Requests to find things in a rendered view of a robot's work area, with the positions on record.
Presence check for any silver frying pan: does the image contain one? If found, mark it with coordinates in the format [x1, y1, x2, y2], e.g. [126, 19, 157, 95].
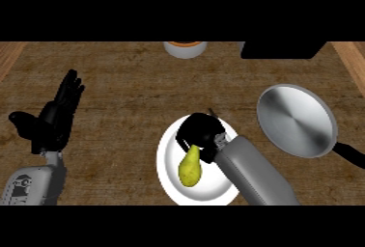
[256, 83, 365, 170]

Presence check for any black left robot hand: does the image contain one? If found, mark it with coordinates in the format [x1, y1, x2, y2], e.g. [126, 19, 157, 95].
[7, 69, 87, 155]

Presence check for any black appliance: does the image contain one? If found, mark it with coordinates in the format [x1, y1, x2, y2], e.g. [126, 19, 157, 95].
[239, 41, 328, 60]

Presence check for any white plate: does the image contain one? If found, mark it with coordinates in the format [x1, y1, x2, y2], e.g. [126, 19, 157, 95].
[155, 113, 242, 206]

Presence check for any yellow-green pear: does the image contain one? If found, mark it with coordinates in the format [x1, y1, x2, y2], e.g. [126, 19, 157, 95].
[177, 144, 204, 187]

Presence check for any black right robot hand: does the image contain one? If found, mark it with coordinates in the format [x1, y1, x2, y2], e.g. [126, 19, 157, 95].
[174, 108, 228, 164]

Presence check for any white cup with orange rim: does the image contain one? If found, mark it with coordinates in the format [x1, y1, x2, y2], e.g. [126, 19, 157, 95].
[163, 41, 208, 60]

